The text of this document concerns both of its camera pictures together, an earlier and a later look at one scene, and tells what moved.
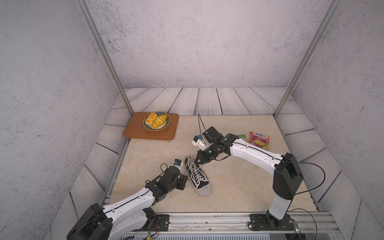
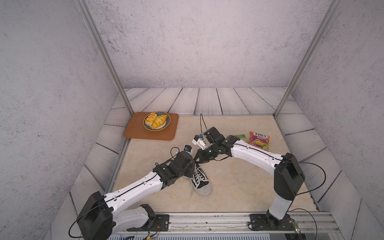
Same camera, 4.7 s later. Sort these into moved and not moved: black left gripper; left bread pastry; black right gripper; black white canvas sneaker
Moved: black left gripper
Not moved: black white canvas sneaker; left bread pastry; black right gripper
